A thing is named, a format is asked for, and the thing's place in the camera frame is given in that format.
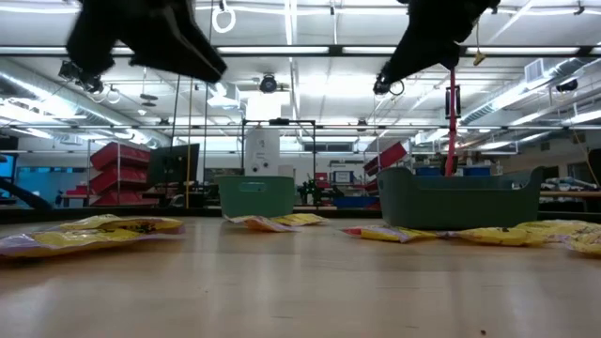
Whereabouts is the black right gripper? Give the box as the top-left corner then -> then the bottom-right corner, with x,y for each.
378,0 -> 501,86

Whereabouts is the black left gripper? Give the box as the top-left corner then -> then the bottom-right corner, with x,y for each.
65,0 -> 229,85

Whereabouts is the light teal plastic bin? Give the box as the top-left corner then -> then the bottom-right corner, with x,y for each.
216,175 -> 296,219

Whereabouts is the red desk lamp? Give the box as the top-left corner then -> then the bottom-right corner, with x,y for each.
443,65 -> 464,177

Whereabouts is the tilted red storage bin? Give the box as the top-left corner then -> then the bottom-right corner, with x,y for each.
363,140 -> 408,177

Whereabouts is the black background monitor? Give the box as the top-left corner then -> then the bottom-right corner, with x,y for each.
146,143 -> 202,188

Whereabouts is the blue storage bin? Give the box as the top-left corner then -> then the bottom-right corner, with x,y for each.
332,195 -> 377,209
415,166 -> 492,177

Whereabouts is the dark teal plastic bin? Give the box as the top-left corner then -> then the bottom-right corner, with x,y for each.
377,164 -> 548,230

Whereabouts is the wooden workbench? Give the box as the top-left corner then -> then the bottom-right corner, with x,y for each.
539,189 -> 601,199

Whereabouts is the blue lit screen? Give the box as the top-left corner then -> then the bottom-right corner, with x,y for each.
0,154 -> 18,187

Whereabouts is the white hanging ring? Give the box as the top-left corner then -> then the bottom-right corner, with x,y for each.
210,5 -> 238,35

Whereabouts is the yellow hanging cord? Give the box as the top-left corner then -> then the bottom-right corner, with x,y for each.
185,82 -> 193,210

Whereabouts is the thick black cable bundle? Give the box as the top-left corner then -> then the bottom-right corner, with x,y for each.
0,177 -> 54,211

